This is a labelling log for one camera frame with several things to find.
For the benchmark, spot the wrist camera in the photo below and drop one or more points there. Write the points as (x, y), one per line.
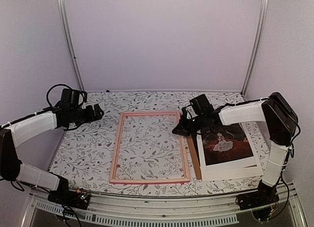
(73, 98)
(201, 105)

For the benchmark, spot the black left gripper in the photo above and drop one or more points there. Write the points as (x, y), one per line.
(91, 116)

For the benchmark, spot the aluminium corner post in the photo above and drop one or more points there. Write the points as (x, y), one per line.
(69, 43)
(256, 46)

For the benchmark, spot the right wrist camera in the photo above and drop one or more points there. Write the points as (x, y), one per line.
(201, 105)

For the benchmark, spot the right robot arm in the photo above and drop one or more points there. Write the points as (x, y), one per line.
(274, 110)

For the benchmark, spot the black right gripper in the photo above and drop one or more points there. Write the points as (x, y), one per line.
(182, 127)

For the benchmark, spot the aluminium front rail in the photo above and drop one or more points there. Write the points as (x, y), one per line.
(288, 212)

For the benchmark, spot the right aluminium corner post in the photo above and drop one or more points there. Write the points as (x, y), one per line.
(256, 46)

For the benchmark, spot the pink wooden picture frame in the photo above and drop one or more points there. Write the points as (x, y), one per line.
(149, 180)

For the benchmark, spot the canyon landscape photo print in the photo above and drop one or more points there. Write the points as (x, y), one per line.
(227, 145)

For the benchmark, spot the perforated metal strip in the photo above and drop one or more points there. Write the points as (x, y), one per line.
(118, 211)

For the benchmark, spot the white mat board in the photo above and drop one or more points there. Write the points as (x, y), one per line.
(225, 172)

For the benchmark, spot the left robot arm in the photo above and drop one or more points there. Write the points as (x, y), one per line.
(16, 133)

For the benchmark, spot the brown fibreboard backing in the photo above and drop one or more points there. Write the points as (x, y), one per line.
(194, 158)

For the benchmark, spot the left aluminium corner post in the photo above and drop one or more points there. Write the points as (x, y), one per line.
(69, 43)

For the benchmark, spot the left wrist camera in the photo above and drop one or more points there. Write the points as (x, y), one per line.
(73, 98)

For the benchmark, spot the floral patterned table cover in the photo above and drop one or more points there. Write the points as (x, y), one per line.
(85, 155)

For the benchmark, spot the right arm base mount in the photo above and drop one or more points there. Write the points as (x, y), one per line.
(255, 199)

